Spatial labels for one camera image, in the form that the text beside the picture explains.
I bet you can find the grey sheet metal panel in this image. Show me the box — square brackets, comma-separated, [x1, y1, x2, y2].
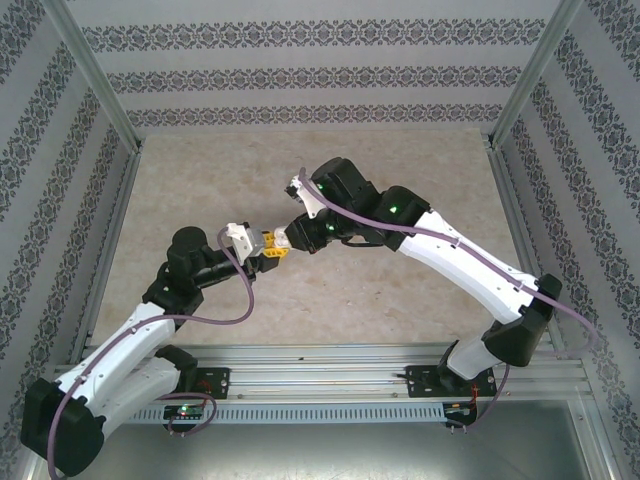
[24, 399, 617, 480]

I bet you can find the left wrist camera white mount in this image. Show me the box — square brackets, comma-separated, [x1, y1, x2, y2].
[224, 221, 267, 261]

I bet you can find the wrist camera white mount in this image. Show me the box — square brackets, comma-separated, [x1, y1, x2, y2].
[284, 174, 326, 221]
[224, 221, 267, 261]

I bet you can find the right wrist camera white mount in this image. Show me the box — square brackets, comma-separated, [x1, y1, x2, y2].
[284, 174, 326, 221]

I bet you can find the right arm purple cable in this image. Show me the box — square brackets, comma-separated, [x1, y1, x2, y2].
[298, 167, 599, 432]

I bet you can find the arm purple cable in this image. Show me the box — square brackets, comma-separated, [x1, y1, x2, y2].
[46, 226, 259, 477]
[298, 167, 599, 432]

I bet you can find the aluminium side rail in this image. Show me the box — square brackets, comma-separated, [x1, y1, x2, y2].
[68, 147, 145, 365]
[487, 144, 570, 360]

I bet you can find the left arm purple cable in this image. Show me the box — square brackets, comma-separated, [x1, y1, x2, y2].
[46, 226, 259, 477]

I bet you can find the aluminium mounting rail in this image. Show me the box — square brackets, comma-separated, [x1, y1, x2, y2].
[47, 342, 594, 401]

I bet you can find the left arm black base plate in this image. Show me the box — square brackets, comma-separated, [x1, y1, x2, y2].
[192, 367, 232, 401]

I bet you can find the slotted grey cable duct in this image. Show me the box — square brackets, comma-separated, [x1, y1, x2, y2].
[122, 403, 447, 424]

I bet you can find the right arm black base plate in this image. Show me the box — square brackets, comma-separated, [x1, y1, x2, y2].
[405, 364, 499, 400]

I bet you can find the aluminium frame post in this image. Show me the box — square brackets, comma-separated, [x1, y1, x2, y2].
[42, 0, 145, 152]
[486, 0, 587, 150]

